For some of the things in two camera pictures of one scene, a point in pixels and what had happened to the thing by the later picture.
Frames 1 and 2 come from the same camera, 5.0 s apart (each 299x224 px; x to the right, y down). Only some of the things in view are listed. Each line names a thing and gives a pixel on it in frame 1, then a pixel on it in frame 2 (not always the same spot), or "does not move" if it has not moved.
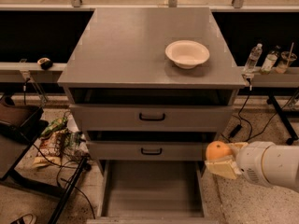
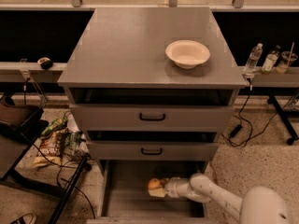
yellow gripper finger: [237, 147] to [164, 181]
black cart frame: [21, 124] does not move
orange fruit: [218, 149] to [153, 183]
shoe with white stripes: [24, 219] does not move
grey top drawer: [155, 118] does not move
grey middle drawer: [144, 150] does not move
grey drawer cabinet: [150, 88] does not move
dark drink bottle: [270, 61] does not move
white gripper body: [251, 162] to [172, 187]
